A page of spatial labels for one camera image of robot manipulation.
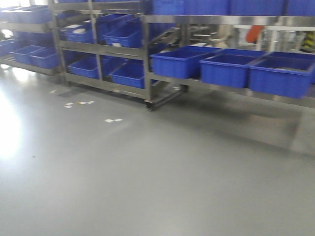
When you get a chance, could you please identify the blue bin middle on rack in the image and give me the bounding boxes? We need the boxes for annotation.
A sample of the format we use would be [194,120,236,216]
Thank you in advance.
[199,49,267,89]

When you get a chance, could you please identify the middle steel flow rack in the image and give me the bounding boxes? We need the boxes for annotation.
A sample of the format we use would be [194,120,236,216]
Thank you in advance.
[48,0,189,111]

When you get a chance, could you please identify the blue bin left on rack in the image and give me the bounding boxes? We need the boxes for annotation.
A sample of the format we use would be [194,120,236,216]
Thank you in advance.
[151,46,222,79]

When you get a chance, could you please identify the blue bin right on rack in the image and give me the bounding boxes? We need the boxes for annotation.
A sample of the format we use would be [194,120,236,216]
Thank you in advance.
[249,52,315,99]

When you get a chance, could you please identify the steel flow rack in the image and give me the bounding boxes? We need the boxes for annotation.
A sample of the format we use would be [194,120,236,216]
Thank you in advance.
[142,15,315,109]
[48,0,189,111]
[0,5,62,76]

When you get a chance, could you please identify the left steel flow rack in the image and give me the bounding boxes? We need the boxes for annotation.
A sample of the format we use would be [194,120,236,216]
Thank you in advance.
[0,5,62,76]

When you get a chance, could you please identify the right steel flow rack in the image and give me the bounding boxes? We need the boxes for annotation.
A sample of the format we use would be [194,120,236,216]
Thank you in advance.
[142,15,315,109]

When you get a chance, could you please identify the blue bin on rack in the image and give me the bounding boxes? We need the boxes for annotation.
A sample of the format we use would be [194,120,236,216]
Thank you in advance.
[199,49,267,89]
[151,46,222,79]
[249,52,315,99]

